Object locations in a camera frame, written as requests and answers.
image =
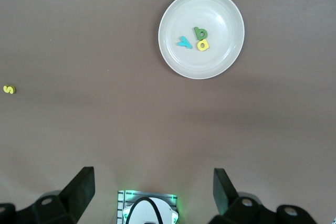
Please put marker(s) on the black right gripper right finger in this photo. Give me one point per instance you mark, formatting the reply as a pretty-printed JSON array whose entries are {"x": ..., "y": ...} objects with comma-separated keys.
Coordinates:
[{"x": 244, "y": 211}]

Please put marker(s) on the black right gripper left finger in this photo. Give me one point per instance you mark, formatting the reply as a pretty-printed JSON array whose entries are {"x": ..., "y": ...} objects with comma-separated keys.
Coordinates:
[{"x": 52, "y": 208}]

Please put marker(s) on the yellow letter a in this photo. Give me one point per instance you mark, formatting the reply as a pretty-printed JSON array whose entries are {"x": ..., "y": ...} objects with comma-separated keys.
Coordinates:
[{"x": 203, "y": 45}]

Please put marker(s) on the teal letter y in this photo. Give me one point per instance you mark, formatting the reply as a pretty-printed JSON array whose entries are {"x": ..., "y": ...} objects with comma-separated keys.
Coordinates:
[{"x": 185, "y": 43}]

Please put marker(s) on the dark green foam letter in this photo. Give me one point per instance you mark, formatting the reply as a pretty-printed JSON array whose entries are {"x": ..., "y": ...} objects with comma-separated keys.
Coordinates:
[{"x": 199, "y": 33}]

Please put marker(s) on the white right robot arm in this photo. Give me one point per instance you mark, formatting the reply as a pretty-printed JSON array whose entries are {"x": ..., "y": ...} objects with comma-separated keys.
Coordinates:
[{"x": 144, "y": 213}]

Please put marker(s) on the brown table cover sheet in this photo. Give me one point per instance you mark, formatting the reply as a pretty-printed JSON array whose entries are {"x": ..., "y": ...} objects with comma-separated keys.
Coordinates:
[{"x": 78, "y": 129}]

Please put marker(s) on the yellow letter s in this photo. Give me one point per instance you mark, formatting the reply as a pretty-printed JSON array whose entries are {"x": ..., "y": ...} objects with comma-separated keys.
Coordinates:
[{"x": 9, "y": 89}]

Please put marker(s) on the beige round plate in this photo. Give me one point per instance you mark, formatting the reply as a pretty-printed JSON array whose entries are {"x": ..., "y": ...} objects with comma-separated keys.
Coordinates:
[{"x": 210, "y": 6}]

